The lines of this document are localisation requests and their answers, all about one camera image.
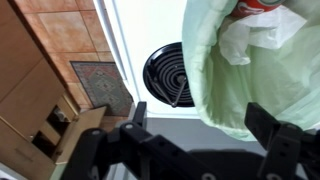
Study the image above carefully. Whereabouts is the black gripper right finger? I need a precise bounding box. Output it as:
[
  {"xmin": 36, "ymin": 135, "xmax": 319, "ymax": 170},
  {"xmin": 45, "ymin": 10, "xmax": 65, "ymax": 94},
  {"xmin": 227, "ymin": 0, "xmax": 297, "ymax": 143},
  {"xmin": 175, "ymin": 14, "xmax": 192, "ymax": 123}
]
[{"xmin": 243, "ymin": 101, "xmax": 320, "ymax": 180}]

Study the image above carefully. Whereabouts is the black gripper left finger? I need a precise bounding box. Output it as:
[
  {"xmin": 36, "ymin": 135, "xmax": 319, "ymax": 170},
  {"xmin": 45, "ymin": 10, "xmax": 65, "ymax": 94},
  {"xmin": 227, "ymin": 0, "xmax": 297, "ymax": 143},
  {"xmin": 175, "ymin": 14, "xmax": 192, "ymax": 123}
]
[{"xmin": 59, "ymin": 100, "xmax": 158, "ymax": 180}]

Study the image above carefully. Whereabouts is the red soda can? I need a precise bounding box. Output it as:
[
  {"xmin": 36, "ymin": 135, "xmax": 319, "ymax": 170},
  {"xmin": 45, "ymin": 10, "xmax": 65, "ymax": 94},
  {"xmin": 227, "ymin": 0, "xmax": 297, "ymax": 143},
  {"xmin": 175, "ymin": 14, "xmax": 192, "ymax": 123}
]
[{"xmin": 229, "ymin": 0, "xmax": 288, "ymax": 20}]

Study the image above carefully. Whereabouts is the open wooden cabinet door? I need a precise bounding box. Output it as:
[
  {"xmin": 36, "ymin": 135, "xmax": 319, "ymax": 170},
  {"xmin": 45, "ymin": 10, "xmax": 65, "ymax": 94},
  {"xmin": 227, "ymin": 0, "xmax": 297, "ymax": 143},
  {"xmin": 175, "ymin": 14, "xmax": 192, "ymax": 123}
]
[{"xmin": 54, "ymin": 105, "xmax": 108, "ymax": 165}]

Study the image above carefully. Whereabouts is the patterned floor rug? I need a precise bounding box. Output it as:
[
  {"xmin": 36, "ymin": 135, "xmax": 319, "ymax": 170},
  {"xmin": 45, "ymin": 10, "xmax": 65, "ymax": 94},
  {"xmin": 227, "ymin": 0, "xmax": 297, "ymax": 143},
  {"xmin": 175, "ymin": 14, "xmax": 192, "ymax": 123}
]
[{"xmin": 69, "ymin": 60, "xmax": 135, "ymax": 118}]

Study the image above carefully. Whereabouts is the wooden kitchen counter cabinet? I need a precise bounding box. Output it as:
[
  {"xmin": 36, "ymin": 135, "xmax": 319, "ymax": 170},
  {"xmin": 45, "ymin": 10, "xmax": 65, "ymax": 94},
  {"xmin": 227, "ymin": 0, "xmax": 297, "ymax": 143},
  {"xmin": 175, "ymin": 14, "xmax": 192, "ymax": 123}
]
[{"xmin": 0, "ymin": 0, "xmax": 82, "ymax": 180}]

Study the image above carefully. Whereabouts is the large black coil burner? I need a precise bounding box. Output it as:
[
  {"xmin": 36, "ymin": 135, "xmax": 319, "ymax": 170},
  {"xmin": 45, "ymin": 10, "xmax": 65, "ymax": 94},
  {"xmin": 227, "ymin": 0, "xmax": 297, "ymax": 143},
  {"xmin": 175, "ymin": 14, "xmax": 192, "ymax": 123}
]
[{"xmin": 142, "ymin": 41, "xmax": 196, "ymax": 109}]

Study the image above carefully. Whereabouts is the white electric stove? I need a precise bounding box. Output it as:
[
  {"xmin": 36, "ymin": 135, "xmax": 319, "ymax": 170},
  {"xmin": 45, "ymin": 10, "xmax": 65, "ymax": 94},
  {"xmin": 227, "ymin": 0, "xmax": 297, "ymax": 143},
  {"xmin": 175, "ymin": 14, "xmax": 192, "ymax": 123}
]
[{"xmin": 93, "ymin": 0, "xmax": 202, "ymax": 120}]

